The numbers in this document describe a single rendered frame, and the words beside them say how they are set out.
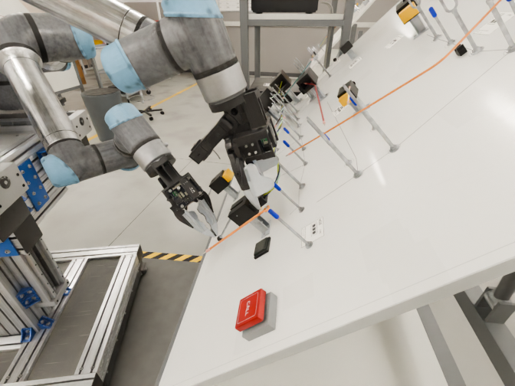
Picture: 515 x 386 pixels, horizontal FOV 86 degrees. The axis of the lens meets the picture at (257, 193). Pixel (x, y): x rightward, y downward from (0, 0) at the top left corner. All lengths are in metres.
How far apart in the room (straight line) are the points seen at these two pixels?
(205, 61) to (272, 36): 7.69
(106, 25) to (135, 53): 0.15
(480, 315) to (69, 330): 1.58
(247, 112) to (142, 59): 0.17
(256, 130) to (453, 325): 1.76
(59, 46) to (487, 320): 1.15
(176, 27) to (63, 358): 1.45
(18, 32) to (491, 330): 1.19
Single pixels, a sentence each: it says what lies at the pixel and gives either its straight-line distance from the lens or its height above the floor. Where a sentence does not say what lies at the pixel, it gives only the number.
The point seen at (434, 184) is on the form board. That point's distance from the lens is 0.42.
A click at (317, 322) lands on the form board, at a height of 1.14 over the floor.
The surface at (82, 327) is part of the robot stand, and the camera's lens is 1.68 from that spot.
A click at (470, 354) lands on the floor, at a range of 1.96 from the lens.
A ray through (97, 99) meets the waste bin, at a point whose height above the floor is 0.57.
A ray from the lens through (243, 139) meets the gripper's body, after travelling 0.48.
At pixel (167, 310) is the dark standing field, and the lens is 1.84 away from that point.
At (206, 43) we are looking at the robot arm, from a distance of 0.45.
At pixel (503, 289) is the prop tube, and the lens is 0.65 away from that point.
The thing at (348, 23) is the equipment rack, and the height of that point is 1.43.
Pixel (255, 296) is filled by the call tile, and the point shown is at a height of 1.10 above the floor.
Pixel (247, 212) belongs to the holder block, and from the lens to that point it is 0.58.
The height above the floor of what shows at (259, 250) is 1.06.
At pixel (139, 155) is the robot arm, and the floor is 1.21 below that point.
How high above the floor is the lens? 1.47
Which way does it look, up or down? 33 degrees down
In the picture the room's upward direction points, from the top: straight up
